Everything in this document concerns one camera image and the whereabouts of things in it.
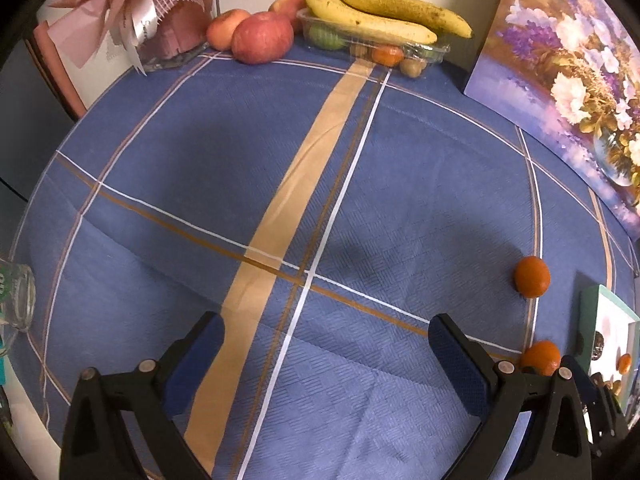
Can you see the small red apple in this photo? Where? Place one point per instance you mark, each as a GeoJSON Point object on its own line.
{"type": "Point", "coordinates": [224, 30]}
{"type": "Point", "coordinates": [286, 7]}

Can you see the wrinkled dark brown avocado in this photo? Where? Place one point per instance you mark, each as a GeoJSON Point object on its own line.
{"type": "Point", "coordinates": [597, 346]}

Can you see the white teal cardboard box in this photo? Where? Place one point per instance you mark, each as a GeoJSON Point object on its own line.
{"type": "Point", "coordinates": [615, 317]}

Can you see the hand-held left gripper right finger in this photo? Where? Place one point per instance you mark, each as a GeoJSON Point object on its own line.
{"type": "Point", "coordinates": [457, 370]}

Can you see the glass vase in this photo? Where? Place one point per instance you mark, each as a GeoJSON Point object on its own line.
{"type": "Point", "coordinates": [177, 35]}

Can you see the large red apple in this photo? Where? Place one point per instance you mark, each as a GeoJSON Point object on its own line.
{"type": "Point", "coordinates": [261, 37]}

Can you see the reddish brown wooden panel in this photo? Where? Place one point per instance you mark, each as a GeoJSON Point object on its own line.
{"type": "Point", "coordinates": [60, 77]}

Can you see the orange tangerine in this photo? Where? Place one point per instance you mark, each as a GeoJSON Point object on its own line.
{"type": "Point", "coordinates": [387, 55]}
{"type": "Point", "coordinates": [625, 363]}
{"type": "Point", "coordinates": [532, 276]}
{"type": "Point", "coordinates": [541, 356]}

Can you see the spotted yellow banana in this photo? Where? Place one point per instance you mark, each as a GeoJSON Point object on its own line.
{"type": "Point", "coordinates": [425, 10]}

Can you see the clear plastic tray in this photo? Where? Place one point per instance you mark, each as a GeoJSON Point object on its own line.
{"type": "Point", "coordinates": [360, 47]}

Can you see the blue plaid tablecloth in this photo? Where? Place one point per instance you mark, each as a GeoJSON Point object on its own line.
{"type": "Point", "coordinates": [400, 185]}

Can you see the pale yellow banana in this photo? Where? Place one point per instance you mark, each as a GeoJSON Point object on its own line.
{"type": "Point", "coordinates": [380, 27]}

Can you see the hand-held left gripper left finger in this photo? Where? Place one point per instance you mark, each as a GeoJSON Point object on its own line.
{"type": "Point", "coordinates": [200, 355]}

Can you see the clear glass jar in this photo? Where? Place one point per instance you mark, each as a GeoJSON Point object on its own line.
{"type": "Point", "coordinates": [17, 300]}

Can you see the flower painting canvas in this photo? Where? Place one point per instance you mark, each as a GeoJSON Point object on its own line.
{"type": "Point", "coordinates": [550, 60]}

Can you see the green round fruit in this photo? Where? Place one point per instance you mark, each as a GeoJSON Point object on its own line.
{"type": "Point", "coordinates": [325, 37]}

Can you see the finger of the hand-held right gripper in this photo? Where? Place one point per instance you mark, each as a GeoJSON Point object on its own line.
{"type": "Point", "coordinates": [610, 415]}
{"type": "Point", "coordinates": [584, 380]}

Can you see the pink paper bouquet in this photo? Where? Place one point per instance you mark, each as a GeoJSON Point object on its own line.
{"type": "Point", "coordinates": [110, 5]}

